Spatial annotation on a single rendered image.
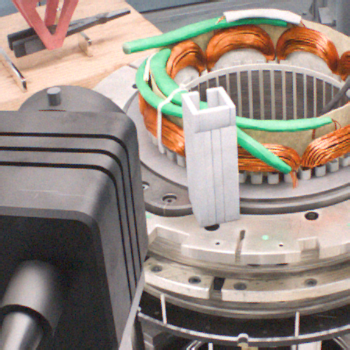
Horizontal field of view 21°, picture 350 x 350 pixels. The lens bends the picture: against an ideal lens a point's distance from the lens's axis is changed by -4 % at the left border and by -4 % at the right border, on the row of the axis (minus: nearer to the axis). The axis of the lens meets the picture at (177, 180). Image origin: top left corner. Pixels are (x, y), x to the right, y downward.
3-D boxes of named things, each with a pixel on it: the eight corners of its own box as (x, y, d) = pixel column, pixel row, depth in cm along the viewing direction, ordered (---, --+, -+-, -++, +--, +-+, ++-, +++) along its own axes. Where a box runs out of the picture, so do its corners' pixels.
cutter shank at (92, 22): (54, 42, 92) (53, 37, 92) (50, 40, 92) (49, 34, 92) (107, 21, 95) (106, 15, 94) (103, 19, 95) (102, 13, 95)
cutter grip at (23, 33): (11, 51, 93) (8, 37, 92) (8, 48, 93) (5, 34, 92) (48, 39, 94) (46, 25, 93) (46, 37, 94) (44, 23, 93)
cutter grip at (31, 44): (16, 59, 91) (14, 44, 90) (14, 56, 92) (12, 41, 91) (55, 47, 92) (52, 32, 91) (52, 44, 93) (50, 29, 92)
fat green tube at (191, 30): (126, 67, 76) (125, 46, 75) (115, 47, 79) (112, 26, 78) (298, 34, 79) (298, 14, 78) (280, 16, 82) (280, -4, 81)
